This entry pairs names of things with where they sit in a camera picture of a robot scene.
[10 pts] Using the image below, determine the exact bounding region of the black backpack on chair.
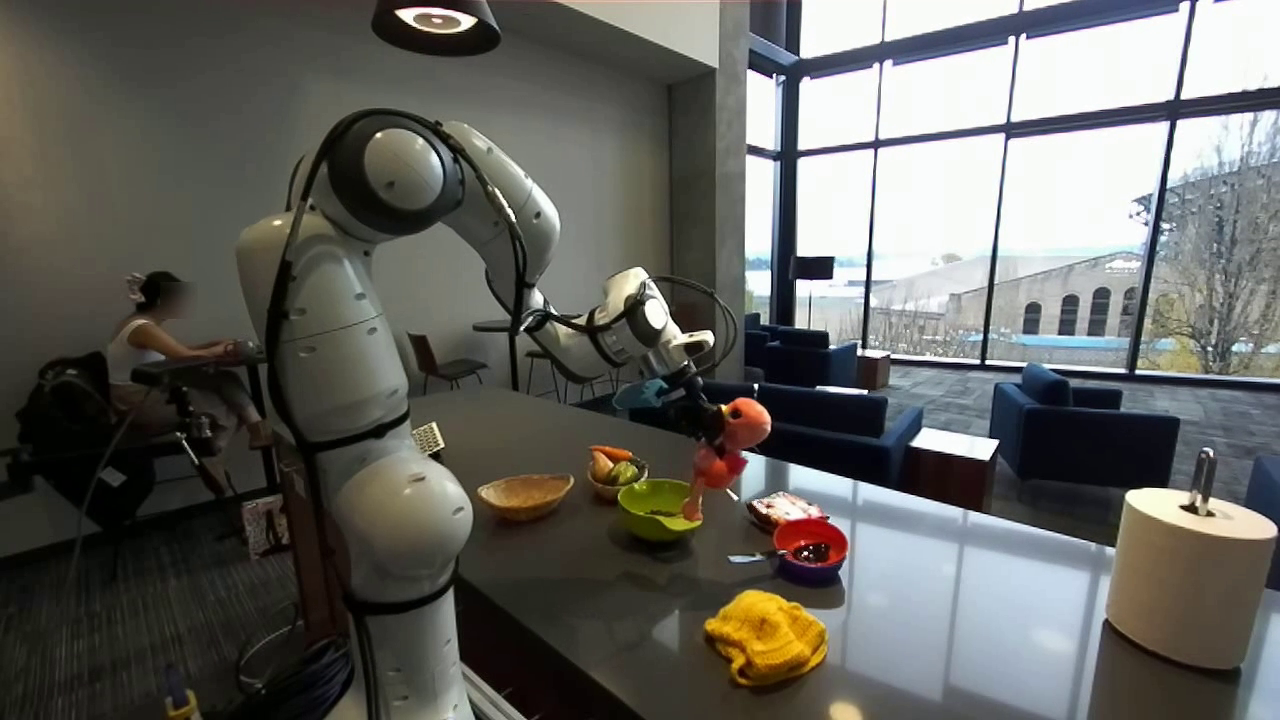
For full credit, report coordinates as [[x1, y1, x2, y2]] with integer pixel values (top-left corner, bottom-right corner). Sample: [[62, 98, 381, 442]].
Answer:
[[11, 347, 162, 532]]

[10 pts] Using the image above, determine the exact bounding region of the yellow cloth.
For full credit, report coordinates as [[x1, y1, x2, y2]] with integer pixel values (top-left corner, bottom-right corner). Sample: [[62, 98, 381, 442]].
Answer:
[[699, 585, 833, 693]]

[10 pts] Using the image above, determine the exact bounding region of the pink plush toy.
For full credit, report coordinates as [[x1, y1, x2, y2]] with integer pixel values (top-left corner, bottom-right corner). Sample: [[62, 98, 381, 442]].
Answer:
[[679, 391, 781, 526]]

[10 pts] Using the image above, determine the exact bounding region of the small wooden side table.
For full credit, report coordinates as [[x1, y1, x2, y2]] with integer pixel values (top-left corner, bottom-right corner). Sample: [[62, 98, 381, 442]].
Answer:
[[852, 347, 896, 396]]

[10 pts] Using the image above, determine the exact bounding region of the white paper towel roll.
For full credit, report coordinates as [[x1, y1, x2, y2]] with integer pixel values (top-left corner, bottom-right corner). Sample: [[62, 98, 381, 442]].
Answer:
[[1104, 483, 1280, 676]]

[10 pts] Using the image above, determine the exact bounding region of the red snack packet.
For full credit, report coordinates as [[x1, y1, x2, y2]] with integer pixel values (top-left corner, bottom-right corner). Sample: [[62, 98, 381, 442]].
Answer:
[[745, 487, 833, 537]]

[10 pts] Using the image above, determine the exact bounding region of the white printed bag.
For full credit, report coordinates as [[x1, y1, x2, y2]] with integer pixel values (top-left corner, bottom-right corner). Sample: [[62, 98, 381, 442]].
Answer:
[[239, 494, 298, 562]]

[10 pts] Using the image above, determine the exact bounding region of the wooden side table white top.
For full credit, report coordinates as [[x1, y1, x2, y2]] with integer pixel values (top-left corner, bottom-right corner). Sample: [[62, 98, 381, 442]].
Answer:
[[905, 426, 1005, 518]]

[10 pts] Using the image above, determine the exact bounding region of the round dark bistro table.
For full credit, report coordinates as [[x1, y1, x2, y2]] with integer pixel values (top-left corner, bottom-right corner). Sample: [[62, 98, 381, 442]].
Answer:
[[467, 318, 536, 391]]

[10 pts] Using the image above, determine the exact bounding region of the green plastic bowl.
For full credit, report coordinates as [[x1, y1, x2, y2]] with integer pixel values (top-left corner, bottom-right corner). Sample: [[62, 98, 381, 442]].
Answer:
[[614, 472, 710, 548]]

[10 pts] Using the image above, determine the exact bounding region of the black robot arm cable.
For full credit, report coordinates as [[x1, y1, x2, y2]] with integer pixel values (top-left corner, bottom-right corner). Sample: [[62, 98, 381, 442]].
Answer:
[[260, 108, 745, 720]]

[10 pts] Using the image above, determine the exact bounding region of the black window frame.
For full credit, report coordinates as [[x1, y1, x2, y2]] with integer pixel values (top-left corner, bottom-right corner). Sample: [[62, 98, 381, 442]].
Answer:
[[745, 0, 1280, 391]]

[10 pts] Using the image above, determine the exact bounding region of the dark lounge chair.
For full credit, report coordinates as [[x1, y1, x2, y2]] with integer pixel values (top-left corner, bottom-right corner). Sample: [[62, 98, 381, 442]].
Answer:
[[406, 329, 494, 391]]

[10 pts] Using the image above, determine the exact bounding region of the seated person in white top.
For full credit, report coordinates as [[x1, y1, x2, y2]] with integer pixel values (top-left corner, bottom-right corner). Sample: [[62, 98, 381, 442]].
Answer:
[[101, 267, 271, 451]]

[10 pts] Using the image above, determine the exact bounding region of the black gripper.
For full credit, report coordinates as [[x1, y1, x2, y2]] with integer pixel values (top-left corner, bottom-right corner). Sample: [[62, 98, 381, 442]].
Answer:
[[666, 363, 735, 451]]

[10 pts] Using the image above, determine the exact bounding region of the red bowl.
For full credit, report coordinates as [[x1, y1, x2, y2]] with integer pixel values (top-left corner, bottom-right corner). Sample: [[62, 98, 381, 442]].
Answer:
[[769, 518, 852, 590]]

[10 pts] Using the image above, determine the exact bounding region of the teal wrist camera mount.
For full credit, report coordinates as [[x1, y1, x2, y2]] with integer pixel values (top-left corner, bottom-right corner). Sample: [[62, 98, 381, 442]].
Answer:
[[608, 376, 678, 420]]

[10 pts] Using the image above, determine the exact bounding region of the long dark blue sofa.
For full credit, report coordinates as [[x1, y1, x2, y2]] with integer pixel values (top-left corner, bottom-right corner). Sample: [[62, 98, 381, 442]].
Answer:
[[603, 376, 928, 494]]

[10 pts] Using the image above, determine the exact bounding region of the black pendant lamp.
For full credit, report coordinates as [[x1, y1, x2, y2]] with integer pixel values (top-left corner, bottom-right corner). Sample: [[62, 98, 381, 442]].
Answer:
[[370, 0, 503, 59]]

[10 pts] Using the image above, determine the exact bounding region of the dark blue armchair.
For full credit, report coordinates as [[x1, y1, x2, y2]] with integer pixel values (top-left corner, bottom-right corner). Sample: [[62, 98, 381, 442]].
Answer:
[[1243, 455, 1280, 529], [739, 318, 865, 391], [987, 363, 1183, 497]]

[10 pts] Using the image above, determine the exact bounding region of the round dark cafe table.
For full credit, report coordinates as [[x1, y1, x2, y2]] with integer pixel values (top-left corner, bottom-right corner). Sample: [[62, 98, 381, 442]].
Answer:
[[132, 347, 276, 497]]

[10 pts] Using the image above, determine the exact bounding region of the metal paper towel holder rod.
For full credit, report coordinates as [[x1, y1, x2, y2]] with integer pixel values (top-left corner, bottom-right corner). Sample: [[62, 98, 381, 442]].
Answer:
[[1187, 446, 1225, 520]]

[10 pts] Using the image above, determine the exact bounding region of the woven basket with vegetables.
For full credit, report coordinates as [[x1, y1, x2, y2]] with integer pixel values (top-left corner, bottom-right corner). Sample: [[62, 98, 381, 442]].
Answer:
[[585, 442, 651, 510]]

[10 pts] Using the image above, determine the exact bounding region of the tan wooden bowl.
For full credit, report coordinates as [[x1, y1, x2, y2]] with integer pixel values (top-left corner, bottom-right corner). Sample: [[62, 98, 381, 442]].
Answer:
[[478, 468, 582, 526]]

